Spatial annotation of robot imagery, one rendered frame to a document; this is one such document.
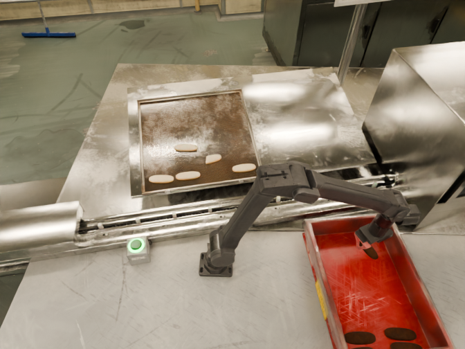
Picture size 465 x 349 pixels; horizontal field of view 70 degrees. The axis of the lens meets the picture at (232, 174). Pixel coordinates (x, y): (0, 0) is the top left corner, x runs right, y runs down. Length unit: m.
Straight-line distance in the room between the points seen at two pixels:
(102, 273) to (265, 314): 0.59
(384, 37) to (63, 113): 2.87
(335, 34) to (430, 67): 1.69
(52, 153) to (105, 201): 1.62
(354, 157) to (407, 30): 1.96
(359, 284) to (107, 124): 1.36
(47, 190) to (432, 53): 1.63
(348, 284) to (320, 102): 0.86
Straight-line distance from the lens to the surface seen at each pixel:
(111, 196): 1.50
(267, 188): 0.83
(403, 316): 1.31
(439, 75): 1.38
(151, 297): 1.24
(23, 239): 1.38
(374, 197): 1.03
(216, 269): 1.19
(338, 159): 1.52
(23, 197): 1.66
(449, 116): 1.25
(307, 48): 2.98
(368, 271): 1.33
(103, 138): 1.75
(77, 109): 3.41
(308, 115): 1.63
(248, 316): 1.19
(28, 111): 3.59
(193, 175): 1.37
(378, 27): 3.19
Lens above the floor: 1.96
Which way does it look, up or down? 50 degrees down
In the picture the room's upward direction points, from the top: straight up
